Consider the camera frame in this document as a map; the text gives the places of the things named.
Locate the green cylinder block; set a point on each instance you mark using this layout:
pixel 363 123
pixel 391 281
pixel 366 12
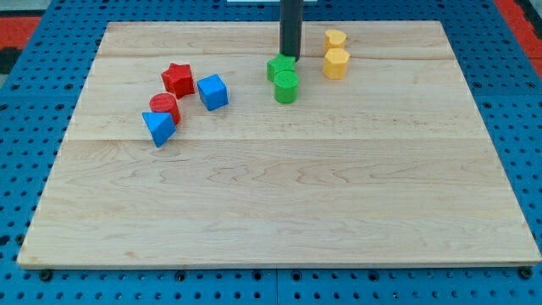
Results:
pixel 286 84

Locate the blue cube block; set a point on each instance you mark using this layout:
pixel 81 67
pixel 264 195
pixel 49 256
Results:
pixel 213 92

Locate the green square block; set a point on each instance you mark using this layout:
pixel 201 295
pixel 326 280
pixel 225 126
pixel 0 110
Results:
pixel 278 64

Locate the yellow hexagon block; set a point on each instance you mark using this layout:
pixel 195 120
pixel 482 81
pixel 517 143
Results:
pixel 336 63

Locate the blue triangle block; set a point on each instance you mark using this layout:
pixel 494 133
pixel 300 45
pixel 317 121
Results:
pixel 160 125

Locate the red star block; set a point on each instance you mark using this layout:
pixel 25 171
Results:
pixel 178 80

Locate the light wooden board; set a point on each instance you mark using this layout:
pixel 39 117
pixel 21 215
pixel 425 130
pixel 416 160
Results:
pixel 390 167

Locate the red cylinder block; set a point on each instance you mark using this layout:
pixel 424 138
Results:
pixel 166 103

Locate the yellow heart block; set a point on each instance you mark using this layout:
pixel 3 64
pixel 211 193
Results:
pixel 334 39

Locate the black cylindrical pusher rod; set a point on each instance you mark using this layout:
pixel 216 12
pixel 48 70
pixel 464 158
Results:
pixel 290 27

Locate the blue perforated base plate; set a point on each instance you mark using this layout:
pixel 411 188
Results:
pixel 42 89

